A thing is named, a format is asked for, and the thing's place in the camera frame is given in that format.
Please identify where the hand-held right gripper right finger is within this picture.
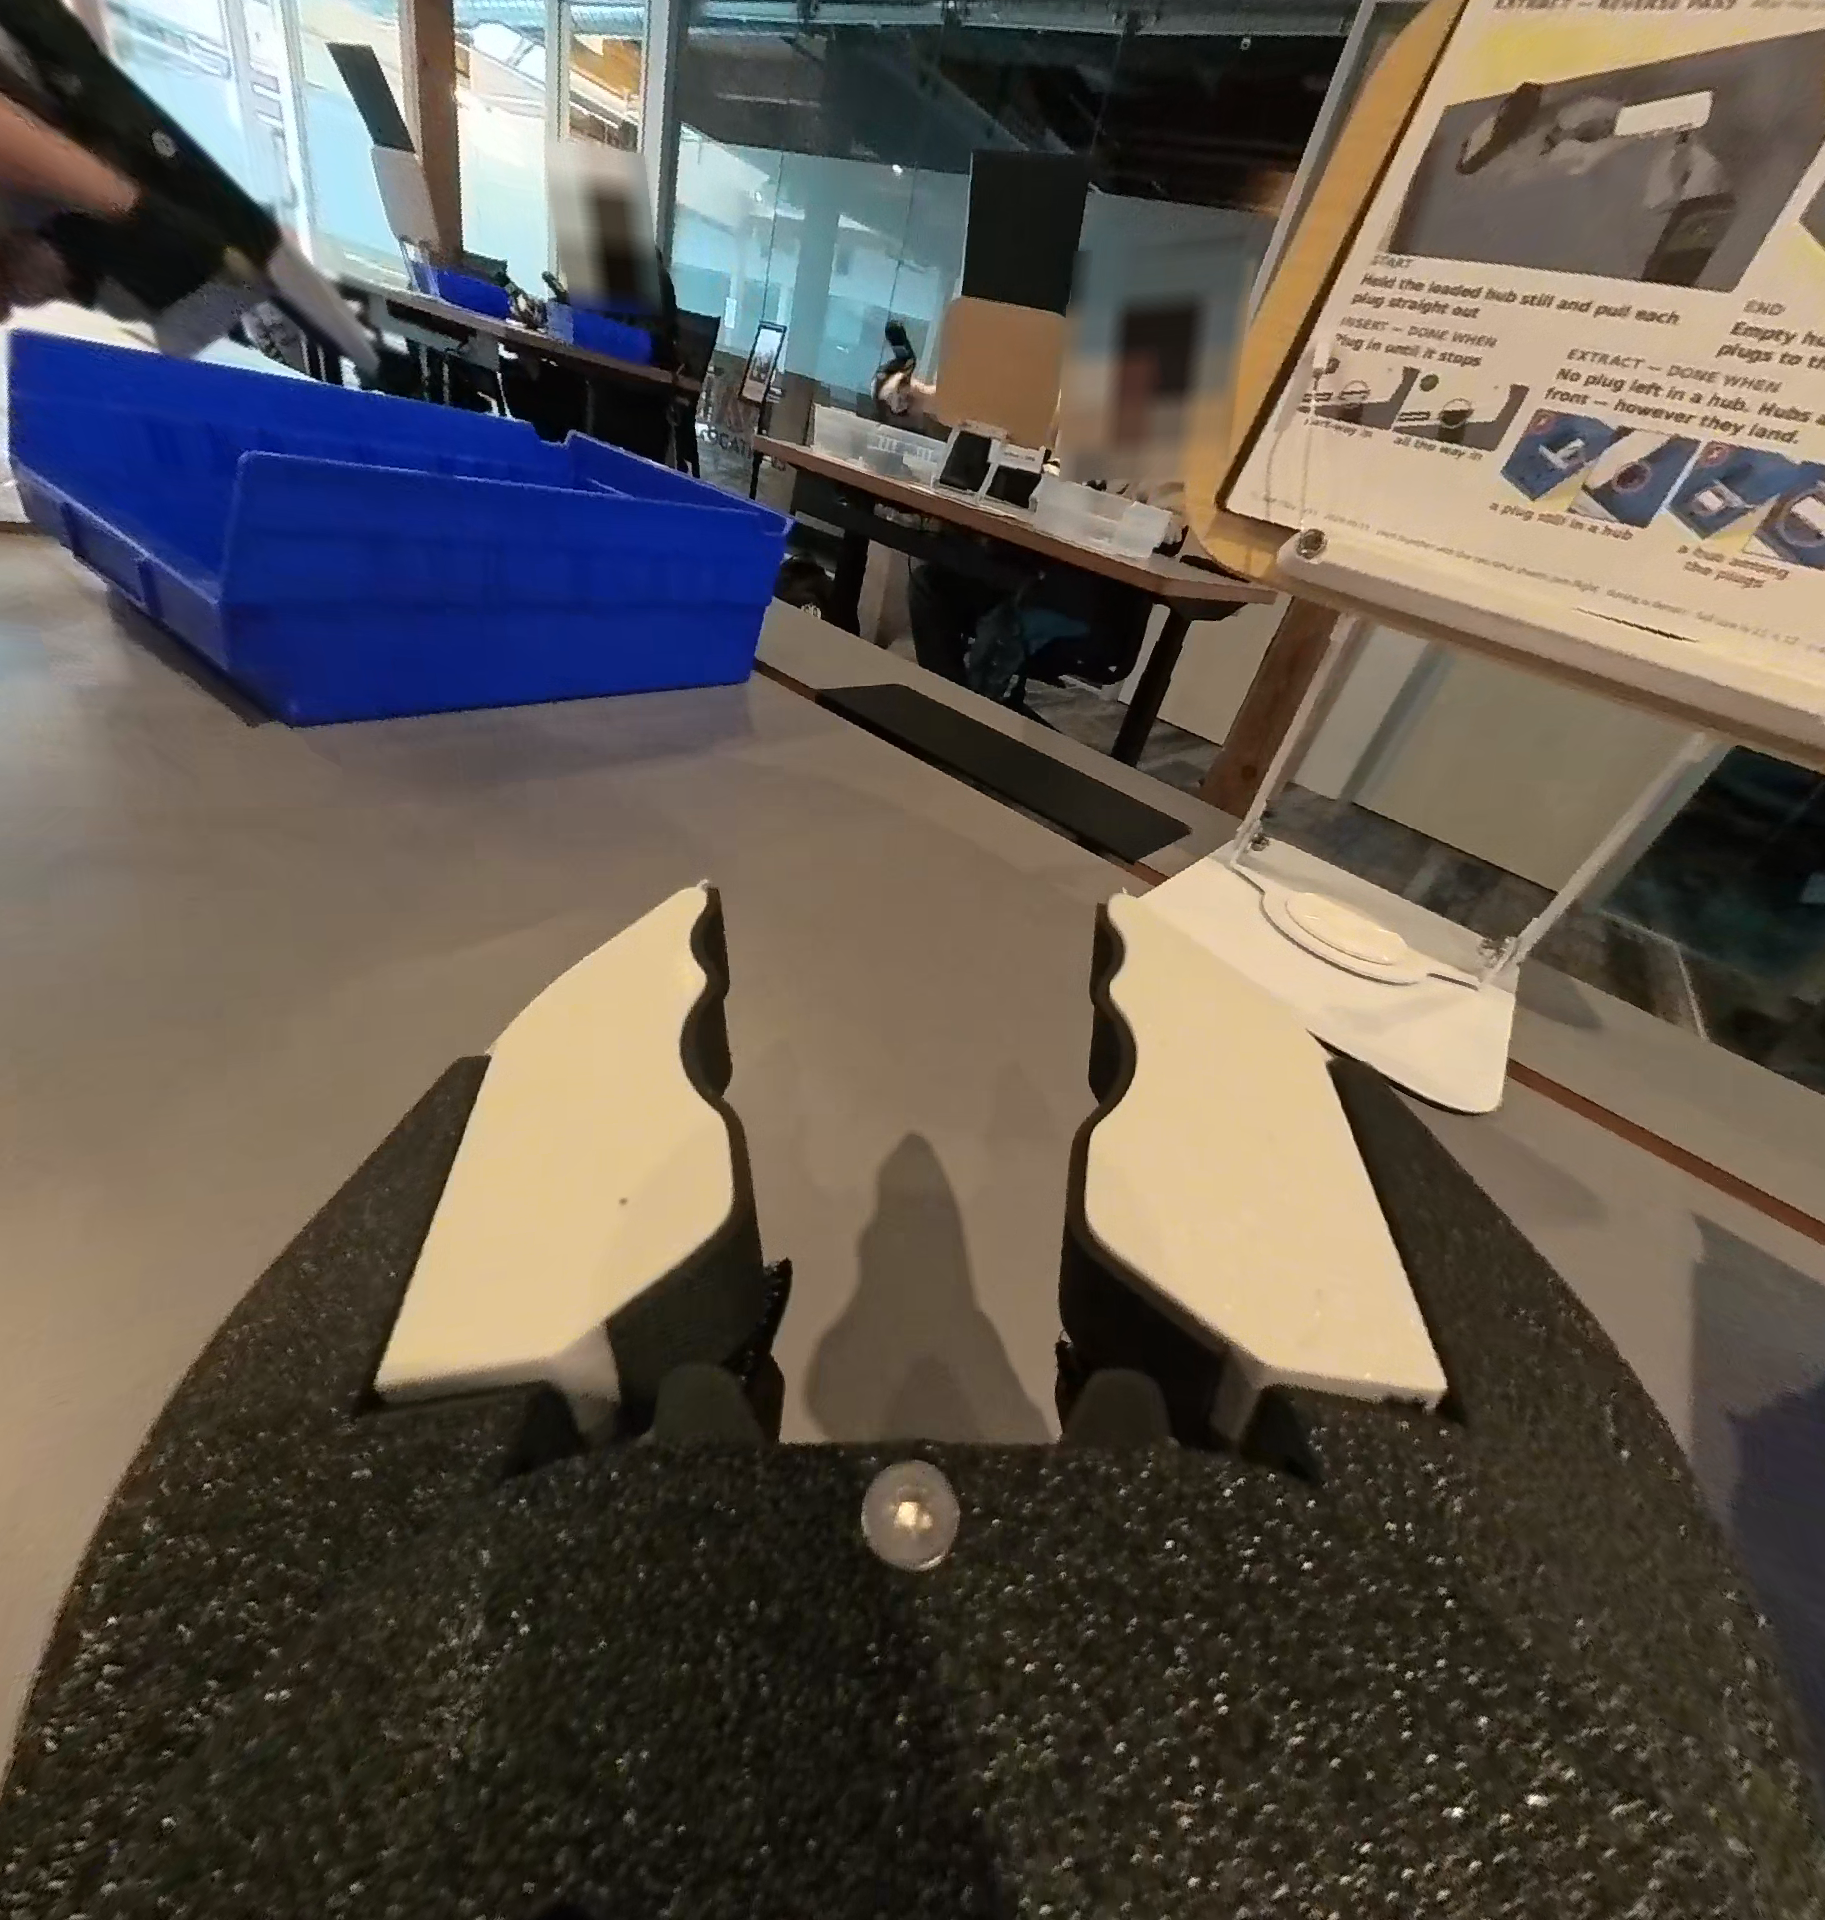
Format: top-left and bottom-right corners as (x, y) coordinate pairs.
(1055, 893), (1451, 1444)

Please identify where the person's left hand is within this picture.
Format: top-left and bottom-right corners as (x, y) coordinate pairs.
(0, 67), (144, 326)

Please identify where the brown cardboard sheet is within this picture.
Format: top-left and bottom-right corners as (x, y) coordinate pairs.
(942, 297), (1071, 452)

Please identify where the blue plastic bin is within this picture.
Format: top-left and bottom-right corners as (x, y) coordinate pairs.
(9, 329), (794, 729)

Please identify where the black standing panel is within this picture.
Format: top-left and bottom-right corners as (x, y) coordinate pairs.
(963, 149), (1087, 318)

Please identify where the wooden instruction board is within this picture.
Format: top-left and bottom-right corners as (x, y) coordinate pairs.
(1207, 0), (1825, 788)

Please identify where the black rectangular desk pad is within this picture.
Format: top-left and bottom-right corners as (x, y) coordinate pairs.
(818, 682), (1192, 863)

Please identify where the wooden post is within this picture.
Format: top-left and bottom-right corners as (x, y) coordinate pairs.
(1197, 599), (1341, 818)

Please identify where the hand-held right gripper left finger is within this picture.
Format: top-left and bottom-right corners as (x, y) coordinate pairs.
(374, 882), (791, 1444)

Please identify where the wooden background table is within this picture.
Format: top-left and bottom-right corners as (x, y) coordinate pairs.
(753, 436), (1281, 768)

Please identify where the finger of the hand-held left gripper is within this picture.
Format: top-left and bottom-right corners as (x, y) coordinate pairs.
(155, 283), (277, 357)
(264, 247), (384, 373)

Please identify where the clear plastic container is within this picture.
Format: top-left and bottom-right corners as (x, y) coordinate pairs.
(814, 406), (944, 482)
(1033, 481), (1171, 560)

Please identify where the dark background table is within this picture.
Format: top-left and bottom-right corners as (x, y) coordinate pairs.
(335, 277), (704, 437)

